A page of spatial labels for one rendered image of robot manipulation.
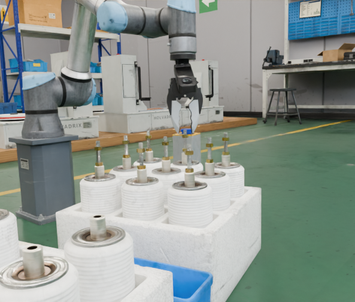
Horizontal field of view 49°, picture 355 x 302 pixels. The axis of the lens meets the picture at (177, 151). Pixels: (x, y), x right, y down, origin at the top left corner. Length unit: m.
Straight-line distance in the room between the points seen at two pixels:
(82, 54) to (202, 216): 0.88
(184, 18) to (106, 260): 0.71
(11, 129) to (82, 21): 1.68
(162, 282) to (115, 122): 3.21
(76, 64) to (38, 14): 4.83
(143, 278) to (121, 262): 0.08
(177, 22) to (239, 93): 5.64
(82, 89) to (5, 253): 0.92
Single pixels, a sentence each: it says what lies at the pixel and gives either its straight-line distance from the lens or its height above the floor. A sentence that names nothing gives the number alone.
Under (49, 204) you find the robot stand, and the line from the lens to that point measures 1.48.
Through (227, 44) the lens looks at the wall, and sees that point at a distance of 6.84.
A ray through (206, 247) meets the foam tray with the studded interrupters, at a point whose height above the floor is 0.15.
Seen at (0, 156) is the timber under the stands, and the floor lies 0.04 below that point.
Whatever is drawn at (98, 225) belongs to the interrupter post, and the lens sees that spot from 0.55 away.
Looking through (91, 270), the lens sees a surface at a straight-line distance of 0.54.
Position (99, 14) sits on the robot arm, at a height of 0.65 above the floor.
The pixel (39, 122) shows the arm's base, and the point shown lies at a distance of 1.46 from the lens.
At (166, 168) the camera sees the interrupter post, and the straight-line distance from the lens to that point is 0.97.
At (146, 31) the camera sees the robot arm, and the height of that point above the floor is 0.62.
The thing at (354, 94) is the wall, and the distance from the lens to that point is 5.86.
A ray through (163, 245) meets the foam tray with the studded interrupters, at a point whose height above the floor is 0.14.
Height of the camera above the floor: 0.45
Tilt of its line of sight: 9 degrees down
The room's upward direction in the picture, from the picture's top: 2 degrees counter-clockwise
